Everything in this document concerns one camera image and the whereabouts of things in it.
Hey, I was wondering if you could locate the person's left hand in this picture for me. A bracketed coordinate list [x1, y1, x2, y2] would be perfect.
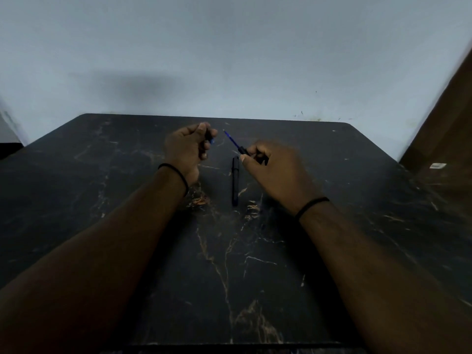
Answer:
[163, 122, 218, 187]

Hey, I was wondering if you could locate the person's right hand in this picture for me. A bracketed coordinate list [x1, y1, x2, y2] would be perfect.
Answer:
[239, 140, 321, 217]

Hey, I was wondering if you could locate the blue pen refill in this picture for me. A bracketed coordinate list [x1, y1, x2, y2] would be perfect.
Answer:
[223, 130, 251, 156]

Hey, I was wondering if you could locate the person's left forearm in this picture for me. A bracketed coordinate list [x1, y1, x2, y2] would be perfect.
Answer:
[0, 166, 187, 354]

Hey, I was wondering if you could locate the person's right forearm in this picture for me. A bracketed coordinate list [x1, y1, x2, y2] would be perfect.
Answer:
[298, 201, 472, 354]

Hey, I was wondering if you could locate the black pen barrel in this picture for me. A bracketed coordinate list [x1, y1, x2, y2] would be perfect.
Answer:
[231, 156, 240, 207]

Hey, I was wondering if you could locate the black left wrist band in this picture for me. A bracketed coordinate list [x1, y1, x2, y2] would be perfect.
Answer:
[158, 163, 190, 197]

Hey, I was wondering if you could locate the black wrist band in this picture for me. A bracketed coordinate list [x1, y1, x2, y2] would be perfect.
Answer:
[158, 163, 190, 197]
[294, 197, 330, 222]

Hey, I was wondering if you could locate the black right wrist band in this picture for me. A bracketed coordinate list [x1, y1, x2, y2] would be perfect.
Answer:
[294, 197, 330, 222]

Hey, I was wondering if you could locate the brown wooden door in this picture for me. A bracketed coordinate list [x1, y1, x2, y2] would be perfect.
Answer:
[399, 48, 472, 203]

